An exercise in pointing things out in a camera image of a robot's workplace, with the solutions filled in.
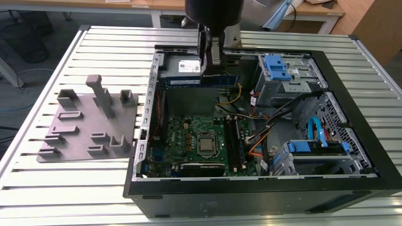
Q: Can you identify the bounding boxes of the green RAM stick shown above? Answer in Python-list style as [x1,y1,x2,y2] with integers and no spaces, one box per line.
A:
[164,74,241,89]

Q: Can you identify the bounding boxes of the black open PC case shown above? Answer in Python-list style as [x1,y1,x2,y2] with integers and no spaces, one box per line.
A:
[121,44,402,218]

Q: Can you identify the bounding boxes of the green motherboard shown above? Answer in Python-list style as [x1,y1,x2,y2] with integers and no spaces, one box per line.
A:
[147,115,263,177]

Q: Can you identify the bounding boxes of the black RAM slot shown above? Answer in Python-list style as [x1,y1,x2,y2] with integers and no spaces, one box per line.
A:
[224,116,236,172]

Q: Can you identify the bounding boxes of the metal drive cage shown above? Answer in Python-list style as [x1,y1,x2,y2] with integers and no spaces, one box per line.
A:
[253,55,328,108]

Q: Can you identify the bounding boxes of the silver CPU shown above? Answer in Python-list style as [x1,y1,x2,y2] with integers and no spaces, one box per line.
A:
[197,138,216,151]

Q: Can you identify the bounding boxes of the blue floor cable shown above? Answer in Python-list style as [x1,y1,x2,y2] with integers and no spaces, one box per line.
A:
[0,68,53,113]

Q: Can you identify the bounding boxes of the grey power supply unit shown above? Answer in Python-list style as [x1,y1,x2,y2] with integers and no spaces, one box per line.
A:
[159,55,220,116]

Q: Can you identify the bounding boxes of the brown wooden cabinet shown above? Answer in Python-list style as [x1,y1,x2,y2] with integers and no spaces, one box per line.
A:
[331,0,402,69]

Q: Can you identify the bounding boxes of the blue flat wire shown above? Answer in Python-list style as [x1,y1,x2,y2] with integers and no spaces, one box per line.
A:
[307,117,328,148]

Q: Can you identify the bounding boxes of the long wooden desk white legs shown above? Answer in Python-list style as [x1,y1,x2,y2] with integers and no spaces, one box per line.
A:
[0,0,188,29]

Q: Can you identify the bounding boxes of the hard disk in blue carrier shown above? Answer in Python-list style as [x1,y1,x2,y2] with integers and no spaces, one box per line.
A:
[288,140,351,156]

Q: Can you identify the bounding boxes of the grey parts rack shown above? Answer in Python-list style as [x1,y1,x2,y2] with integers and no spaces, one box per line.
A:
[36,74,140,163]

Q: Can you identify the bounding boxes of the yellow wire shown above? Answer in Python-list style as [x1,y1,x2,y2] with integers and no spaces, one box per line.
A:
[219,82,243,105]

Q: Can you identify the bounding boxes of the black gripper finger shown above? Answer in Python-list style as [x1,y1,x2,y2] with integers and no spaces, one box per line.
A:
[196,25,213,76]
[211,37,228,76]

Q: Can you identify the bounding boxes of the orange wire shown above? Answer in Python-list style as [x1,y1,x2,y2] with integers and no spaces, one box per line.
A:
[248,138,267,157]

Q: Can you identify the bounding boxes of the black graphics card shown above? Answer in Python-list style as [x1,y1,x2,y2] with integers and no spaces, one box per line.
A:
[180,162,227,177]

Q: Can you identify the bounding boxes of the metal disk bay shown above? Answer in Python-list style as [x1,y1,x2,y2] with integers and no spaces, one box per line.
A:
[271,141,372,176]

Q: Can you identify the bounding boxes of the red wire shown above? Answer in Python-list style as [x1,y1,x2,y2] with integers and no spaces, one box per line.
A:
[155,91,164,139]

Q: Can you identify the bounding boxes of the black cable bundle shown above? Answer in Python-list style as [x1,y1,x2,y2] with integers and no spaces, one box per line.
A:
[247,93,324,142]

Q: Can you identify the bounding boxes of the small wooden desk white frame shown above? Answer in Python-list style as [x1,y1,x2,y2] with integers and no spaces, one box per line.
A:
[275,0,346,35]

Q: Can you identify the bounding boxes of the CPU socket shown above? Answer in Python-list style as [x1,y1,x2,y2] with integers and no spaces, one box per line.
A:
[195,132,220,158]

